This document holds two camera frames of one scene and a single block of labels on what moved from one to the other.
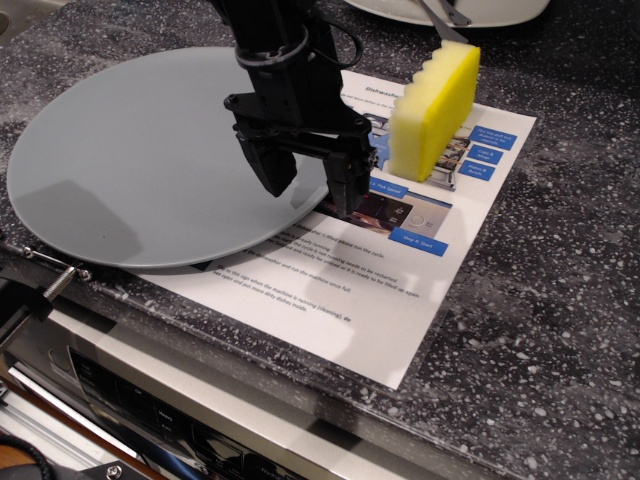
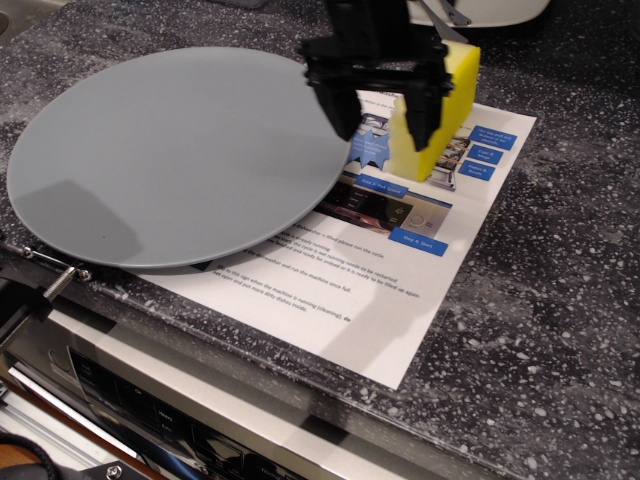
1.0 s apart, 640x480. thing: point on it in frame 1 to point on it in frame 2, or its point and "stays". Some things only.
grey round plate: x=136 y=162 stays
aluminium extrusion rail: x=59 y=442 stays
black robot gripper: x=297 y=101 to x=378 y=43
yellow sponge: x=432 y=114 stays
